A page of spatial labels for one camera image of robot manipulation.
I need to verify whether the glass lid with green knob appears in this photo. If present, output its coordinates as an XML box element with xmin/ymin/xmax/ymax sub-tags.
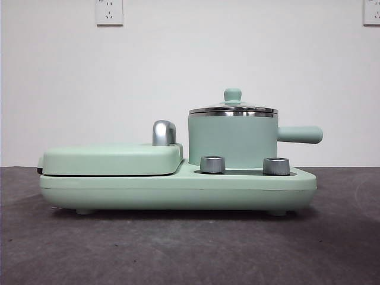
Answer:
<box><xmin>189</xmin><ymin>87</ymin><xmax>279</xmax><ymax>116</ymax></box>

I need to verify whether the mint green steamer pot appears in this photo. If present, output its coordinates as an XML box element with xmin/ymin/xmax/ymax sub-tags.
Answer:
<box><xmin>188</xmin><ymin>113</ymin><xmax>324</xmax><ymax>167</ymax></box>

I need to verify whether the silver control knob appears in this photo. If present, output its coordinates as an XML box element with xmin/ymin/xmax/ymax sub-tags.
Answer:
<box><xmin>262</xmin><ymin>156</ymin><xmax>290</xmax><ymax>175</ymax></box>
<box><xmin>199</xmin><ymin>154</ymin><xmax>226</xmax><ymax>173</ymax></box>

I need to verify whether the mint green breakfast machine base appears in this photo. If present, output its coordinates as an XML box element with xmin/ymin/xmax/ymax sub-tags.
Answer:
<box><xmin>39</xmin><ymin>158</ymin><xmax>318</xmax><ymax>215</ymax></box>

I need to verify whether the mint green griddle cover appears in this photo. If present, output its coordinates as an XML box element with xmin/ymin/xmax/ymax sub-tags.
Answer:
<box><xmin>37</xmin><ymin>142</ymin><xmax>184</xmax><ymax>176</ymax></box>

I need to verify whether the chrome griddle cover handle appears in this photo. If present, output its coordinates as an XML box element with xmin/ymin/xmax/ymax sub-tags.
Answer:
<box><xmin>152</xmin><ymin>119</ymin><xmax>178</xmax><ymax>147</ymax></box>

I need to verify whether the white wall socket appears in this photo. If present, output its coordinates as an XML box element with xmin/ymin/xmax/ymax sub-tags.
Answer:
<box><xmin>95</xmin><ymin>0</ymin><xmax>124</xmax><ymax>26</ymax></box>
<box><xmin>363</xmin><ymin>0</ymin><xmax>380</xmax><ymax>26</ymax></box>

